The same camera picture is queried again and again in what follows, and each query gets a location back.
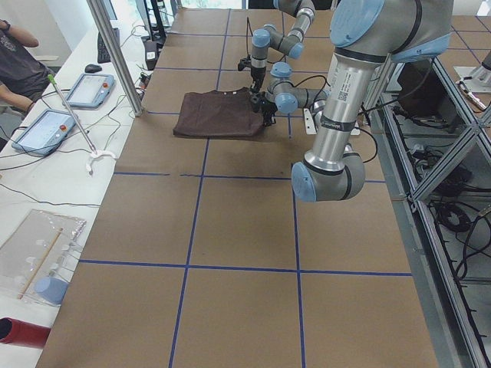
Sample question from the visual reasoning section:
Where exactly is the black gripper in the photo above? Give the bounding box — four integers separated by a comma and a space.
237, 57, 267, 92
249, 92, 277, 127

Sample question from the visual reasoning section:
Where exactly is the brown t-shirt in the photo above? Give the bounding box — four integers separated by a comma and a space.
173, 87, 264, 138

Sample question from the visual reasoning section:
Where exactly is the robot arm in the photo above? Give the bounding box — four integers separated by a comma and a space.
245, 1, 453, 202
238, 0, 315, 94

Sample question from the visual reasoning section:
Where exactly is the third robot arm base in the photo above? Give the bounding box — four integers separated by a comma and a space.
453, 53, 490, 94

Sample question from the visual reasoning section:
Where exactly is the black keyboard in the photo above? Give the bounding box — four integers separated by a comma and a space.
97, 34, 111, 64

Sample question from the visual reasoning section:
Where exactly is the far teach pendant tablet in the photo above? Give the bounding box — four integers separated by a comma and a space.
66, 73, 115, 109

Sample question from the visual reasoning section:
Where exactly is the teach pendant tablet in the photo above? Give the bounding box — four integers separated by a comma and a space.
12, 109, 75, 156
66, 73, 115, 109

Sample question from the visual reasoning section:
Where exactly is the black computer mouse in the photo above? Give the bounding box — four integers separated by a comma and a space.
84, 64, 102, 74

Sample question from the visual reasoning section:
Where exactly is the metal grabber stick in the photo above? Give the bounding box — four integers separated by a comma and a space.
48, 74, 117, 176

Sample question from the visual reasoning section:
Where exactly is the near teach pendant tablet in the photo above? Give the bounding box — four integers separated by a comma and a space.
12, 109, 75, 156

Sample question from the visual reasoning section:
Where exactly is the seated person operator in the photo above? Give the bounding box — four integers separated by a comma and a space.
1, 19, 55, 114

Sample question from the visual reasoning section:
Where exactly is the clear plastic bag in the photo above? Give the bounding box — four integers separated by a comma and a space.
1, 209, 87, 300

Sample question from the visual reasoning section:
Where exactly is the blue plastic cup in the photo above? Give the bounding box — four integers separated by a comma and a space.
35, 277, 69, 305

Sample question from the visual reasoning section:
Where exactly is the red cylinder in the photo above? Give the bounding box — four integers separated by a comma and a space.
1, 317, 51, 349

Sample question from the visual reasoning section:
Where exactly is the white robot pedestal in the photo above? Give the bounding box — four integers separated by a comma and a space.
302, 107, 361, 136

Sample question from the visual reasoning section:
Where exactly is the aluminium frame post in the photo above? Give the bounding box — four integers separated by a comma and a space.
87, 0, 143, 117

